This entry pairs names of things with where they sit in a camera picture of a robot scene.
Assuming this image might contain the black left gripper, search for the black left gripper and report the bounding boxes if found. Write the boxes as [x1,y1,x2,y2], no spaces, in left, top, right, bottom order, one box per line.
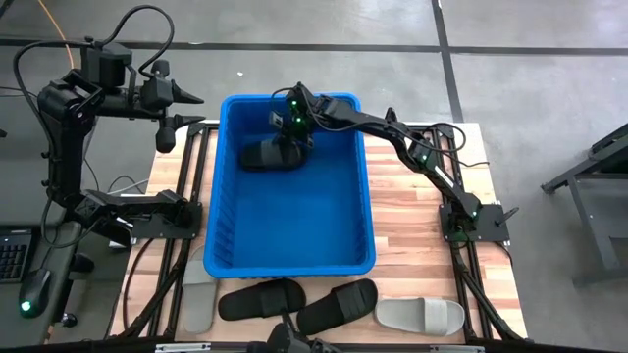
[128,58,207,154]

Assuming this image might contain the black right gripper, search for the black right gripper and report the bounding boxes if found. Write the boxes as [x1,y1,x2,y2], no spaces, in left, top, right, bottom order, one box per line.
[280,81,325,151]

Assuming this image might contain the black slide sandal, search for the black slide sandal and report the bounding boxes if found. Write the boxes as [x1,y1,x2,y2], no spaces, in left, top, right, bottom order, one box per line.
[217,278,307,323]
[295,277,379,337]
[239,138,308,172]

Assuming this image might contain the blue plastic bin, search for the blue plastic bin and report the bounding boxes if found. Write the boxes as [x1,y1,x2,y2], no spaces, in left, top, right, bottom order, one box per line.
[202,92,378,279]

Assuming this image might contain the dark grey desk top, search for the dark grey desk top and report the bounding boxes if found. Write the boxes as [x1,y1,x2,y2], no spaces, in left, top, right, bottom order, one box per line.
[0,96,104,227]

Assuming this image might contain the grey slide sandal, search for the grey slide sandal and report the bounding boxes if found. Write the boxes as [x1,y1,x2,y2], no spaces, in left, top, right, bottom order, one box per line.
[181,246,220,334]
[373,297,466,337]

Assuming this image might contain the black jointed device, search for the black jointed device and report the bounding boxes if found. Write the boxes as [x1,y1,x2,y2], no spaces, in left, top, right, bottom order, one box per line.
[247,313,344,353]

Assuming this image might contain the black keyboard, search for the black keyboard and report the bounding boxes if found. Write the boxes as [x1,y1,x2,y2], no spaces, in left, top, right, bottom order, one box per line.
[0,228,33,284]

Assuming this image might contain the black computer mouse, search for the black computer mouse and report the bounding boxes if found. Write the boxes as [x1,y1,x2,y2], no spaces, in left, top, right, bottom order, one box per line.
[18,268,53,320]

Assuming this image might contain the grey desk with keyboard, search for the grey desk with keyboard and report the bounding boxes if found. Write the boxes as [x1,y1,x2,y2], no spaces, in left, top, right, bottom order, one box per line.
[0,220,84,347]

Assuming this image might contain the black metal side table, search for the black metal side table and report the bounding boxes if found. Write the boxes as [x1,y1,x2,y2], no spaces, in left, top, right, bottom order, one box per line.
[541,122,628,286]

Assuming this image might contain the black aluminium table frame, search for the black aluminium table frame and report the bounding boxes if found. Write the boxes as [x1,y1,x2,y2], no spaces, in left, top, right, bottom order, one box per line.
[110,120,529,353]

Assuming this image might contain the grey loose cable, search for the grey loose cable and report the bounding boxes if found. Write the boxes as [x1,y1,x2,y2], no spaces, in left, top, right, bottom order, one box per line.
[106,175,149,196]

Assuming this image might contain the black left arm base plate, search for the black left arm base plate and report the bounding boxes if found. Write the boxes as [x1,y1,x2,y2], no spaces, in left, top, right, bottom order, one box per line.
[130,203,203,241]

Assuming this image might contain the orange floor cable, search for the orange floor cable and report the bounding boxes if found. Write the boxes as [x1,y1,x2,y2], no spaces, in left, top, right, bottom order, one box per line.
[36,0,75,70]

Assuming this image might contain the black cable under table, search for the black cable under table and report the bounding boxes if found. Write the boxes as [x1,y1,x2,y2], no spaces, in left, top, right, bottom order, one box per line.
[122,237,156,334]

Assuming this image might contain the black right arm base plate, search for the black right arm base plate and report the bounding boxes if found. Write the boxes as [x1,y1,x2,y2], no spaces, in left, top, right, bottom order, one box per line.
[439,203,511,244]

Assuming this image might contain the black base plate lever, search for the black base plate lever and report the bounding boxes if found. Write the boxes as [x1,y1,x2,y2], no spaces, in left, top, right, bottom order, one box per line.
[494,206,520,227]

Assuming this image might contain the silver frame bracket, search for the silver frame bracket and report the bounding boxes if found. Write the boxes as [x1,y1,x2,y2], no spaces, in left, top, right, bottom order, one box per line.
[429,344,487,353]
[155,342,212,353]

